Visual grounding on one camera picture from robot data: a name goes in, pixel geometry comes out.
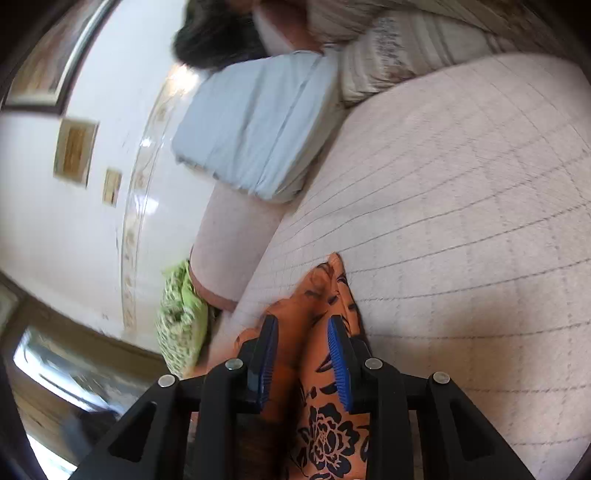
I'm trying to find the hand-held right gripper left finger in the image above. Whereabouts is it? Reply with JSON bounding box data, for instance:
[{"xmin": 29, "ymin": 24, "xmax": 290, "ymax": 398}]
[{"xmin": 81, "ymin": 314, "xmax": 280, "ymax": 480}]

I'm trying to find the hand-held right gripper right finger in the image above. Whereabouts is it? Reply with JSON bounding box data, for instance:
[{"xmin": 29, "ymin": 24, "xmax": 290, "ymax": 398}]
[{"xmin": 327, "ymin": 316, "xmax": 536, "ymax": 480}]

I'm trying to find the orange black floral blouse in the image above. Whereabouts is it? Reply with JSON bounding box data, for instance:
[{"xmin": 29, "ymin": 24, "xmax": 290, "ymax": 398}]
[{"xmin": 231, "ymin": 251, "xmax": 374, "ymax": 480}]

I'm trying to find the green patterned pillow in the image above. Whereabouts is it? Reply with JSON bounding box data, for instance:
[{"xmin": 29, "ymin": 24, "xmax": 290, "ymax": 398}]
[{"xmin": 156, "ymin": 258, "xmax": 211, "ymax": 377}]

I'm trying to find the pink bolster cushion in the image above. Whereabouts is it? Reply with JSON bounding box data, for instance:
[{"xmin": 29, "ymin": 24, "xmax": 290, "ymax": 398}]
[{"xmin": 190, "ymin": 185, "xmax": 306, "ymax": 313}]

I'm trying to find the wooden stained glass door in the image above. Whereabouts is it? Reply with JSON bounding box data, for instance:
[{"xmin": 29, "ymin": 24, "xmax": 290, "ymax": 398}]
[{"xmin": 0, "ymin": 272, "xmax": 172, "ymax": 480}]

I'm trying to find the light blue pillow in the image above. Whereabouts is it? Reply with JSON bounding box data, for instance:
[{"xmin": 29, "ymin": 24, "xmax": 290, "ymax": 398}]
[{"xmin": 172, "ymin": 50, "xmax": 348, "ymax": 204}]

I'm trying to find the small striped floral pillow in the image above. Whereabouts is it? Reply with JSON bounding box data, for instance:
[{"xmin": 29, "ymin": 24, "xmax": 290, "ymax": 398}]
[{"xmin": 336, "ymin": 10, "xmax": 525, "ymax": 108}]

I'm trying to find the pink brown upholstered headboard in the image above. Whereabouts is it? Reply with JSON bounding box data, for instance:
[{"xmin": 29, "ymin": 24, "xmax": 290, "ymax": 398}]
[{"xmin": 252, "ymin": 0, "xmax": 325, "ymax": 54}]

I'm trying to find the small framed wall picture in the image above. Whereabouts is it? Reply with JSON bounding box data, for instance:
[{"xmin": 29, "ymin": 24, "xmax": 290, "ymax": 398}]
[{"xmin": 52, "ymin": 117, "xmax": 100, "ymax": 188}]

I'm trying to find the large framed wall picture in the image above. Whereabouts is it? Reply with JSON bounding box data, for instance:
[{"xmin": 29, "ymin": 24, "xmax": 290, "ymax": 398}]
[{"xmin": 0, "ymin": 0, "xmax": 122, "ymax": 112}]

